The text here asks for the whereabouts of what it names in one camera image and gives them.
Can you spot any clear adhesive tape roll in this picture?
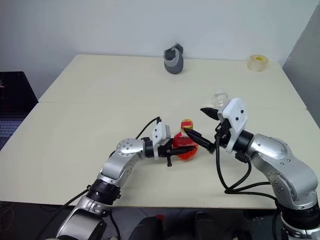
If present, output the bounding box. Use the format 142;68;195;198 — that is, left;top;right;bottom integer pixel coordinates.
247;54;269;74

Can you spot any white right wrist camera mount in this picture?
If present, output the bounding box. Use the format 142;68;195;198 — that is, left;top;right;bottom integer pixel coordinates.
217;97;249;154

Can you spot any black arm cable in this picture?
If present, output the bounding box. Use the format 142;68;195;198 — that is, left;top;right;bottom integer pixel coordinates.
214;131;280;208
134;115;162;140

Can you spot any black robot body cable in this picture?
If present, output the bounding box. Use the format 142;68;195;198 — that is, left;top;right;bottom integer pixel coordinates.
31;190;89;240

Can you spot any dark rounded shape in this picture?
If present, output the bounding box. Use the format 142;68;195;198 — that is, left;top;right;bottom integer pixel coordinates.
127;214;176;240

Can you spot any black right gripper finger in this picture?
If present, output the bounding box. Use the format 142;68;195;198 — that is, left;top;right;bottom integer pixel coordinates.
185;129;216;154
199;107;221;120

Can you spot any red translucent bottle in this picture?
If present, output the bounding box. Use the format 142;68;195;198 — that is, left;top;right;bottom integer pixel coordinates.
173;119;200;161

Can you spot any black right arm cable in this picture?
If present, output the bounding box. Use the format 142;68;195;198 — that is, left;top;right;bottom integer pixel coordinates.
214;131;280;208

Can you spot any clear plastic cup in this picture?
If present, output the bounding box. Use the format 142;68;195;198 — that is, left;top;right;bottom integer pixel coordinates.
209;89;231;109

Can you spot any grey crumpled cloth object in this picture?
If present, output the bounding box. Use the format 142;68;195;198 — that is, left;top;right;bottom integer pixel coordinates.
163;42;185;76

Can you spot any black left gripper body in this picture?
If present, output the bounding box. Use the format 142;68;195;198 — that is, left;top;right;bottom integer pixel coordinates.
158;139;176;168

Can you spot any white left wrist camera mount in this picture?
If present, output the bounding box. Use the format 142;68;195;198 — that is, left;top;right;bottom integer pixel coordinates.
151;121;172;160

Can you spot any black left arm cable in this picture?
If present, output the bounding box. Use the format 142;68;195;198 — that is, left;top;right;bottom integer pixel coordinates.
134;115;162;140

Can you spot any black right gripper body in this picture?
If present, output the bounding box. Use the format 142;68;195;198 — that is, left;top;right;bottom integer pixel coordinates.
213;111;233;149

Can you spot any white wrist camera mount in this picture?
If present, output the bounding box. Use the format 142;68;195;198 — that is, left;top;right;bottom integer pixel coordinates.
151;121;172;160
217;97;249;154

